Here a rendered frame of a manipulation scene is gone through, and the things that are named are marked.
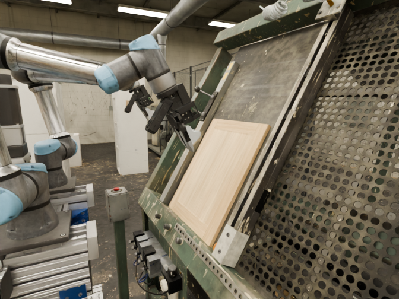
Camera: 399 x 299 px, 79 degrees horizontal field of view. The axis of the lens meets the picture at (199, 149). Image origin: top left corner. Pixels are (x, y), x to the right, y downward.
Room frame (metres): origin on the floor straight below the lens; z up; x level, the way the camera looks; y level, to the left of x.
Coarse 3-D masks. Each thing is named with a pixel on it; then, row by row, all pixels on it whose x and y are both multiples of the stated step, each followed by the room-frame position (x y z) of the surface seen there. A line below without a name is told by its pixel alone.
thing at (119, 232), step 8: (120, 224) 1.38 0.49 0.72; (120, 232) 1.38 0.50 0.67; (120, 240) 1.38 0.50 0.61; (120, 248) 1.38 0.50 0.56; (120, 256) 1.37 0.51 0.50; (120, 264) 1.37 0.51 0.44; (120, 272) 1.37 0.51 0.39; (120, 280) 1.37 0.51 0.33; (120, 288) 1.37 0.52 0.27; (128, 288) 1.39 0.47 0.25; (120, 296) 1.37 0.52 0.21; (128, 296) 1.39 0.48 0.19
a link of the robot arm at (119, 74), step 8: (128, 56) 0.68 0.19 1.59; (104, 64) 0.68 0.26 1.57; (112, 64) 0.67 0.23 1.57; (120, 64) 0.67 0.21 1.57; (128, 64) 0.67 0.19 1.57; (96, 72) 0.67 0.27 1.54; (104, 72) 0.66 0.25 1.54; (112, 72) 0.66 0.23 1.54; (120, 72) 0.67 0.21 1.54; (128, 72) 0.67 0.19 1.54; (136, 72) 0.68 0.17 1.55; (104, 80) 0.66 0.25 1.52; (112, 80) 0.67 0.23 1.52; (120, 80) 0.67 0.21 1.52; (128, 80) 0.68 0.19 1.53; (136, 80) 0.70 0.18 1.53; (104, 88) 0.67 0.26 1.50; (112, 88) 0.68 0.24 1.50; (120, 88) 0.69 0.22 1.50
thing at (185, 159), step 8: (232, 72) 1.53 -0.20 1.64; (224, 80) 1.51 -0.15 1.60; (224, 88) 1.50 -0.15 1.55; (216, 104) 1.47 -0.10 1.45; (208, 112) 1.45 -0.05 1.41; (208, 120) 1.45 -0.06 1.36; (200, 128) 1.42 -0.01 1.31; (200, 136) 1.42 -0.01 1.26; (184, 152) 1.41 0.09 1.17; (192, 152) 1.39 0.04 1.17; (184, 160) 1.37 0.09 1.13; (176, 168) 1.38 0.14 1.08; (184, 168) 1.37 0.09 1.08; (176, 176) 1.34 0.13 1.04; (168, 184) 1.36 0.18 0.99; (176, 184) 1.34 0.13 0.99; (168, 192) 1.32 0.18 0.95; (160, 200) 1.32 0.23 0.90; (168, 200) 1.32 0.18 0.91
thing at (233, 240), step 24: (336, 0) 1.00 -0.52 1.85; (336, 24) 0.98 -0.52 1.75; (312, 48) 1.01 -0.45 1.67; (336, 48) 0.99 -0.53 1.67; (312, 72) 0.93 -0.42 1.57; (312, 96) 0.93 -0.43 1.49; (288, 120) 0.88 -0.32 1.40; (288, 144) 0.88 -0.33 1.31; (264, 168) 0.83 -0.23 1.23; (264, 192) 0.82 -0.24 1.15; (240, 216) 0.79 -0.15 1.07; (240, 240) 0.77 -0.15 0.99
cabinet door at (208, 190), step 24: (216, 120) 1.37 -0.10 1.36; (216, 144) 1.25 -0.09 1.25; (240, 144) 1.10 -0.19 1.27; (192, 168) 1.29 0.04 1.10; (216, 168) 1.13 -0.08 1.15; (240, 168) 1.00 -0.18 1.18; (192, 192) 1.17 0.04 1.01; (216, 192) 1.04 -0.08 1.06; (192, 216) 1.06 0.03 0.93; (216, 216) 0.95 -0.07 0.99
